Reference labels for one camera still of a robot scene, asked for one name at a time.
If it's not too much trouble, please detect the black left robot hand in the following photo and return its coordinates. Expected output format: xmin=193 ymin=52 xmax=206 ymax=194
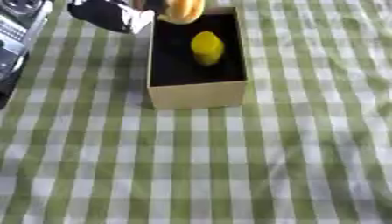
xmin=66 ymin=0 xmax=169 ymax=35

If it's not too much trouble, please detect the orange round toy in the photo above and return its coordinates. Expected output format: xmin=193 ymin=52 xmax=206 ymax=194
xmin=156 ymin=0 xmax=207 ymax=25

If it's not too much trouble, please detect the tan cardboard box black inside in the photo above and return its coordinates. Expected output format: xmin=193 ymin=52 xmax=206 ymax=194
xmin=145 ymin=6 xmax=250 ymax=111

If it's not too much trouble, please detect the yellow cylinder block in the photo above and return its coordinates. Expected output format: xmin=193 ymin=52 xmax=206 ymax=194
xmin=190 ymin=31 xmax=227 ymax=67

